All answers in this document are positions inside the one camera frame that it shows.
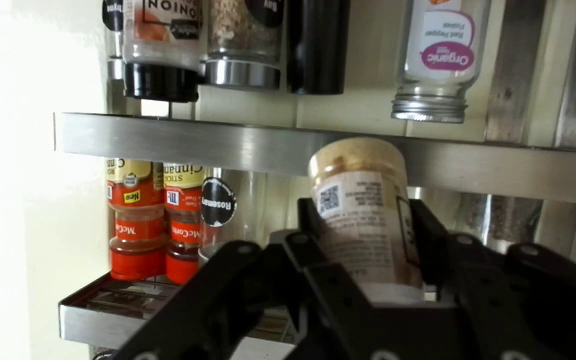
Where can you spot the steel wall shelf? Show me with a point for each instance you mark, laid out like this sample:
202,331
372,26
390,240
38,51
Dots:
89,321
235,150

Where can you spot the glass jar silver cap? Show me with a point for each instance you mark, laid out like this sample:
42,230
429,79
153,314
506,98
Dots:
244,46

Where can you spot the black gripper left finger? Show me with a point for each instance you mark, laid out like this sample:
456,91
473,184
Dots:
249,301

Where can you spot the onion spice bottle black cap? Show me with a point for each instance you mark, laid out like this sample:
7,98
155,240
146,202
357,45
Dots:
161,40

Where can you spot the organic pepper glass jar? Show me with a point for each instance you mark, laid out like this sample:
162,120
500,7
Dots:
440,52

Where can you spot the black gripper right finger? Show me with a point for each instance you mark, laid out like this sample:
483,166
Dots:
521,306

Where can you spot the white spice bottle beige cap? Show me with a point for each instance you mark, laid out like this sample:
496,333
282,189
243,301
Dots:
361,212

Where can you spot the jar with black round label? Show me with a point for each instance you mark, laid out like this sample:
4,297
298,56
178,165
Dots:
218,202

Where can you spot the red cap spice bottle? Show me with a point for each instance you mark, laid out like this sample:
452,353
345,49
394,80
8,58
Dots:
183,226
135,221

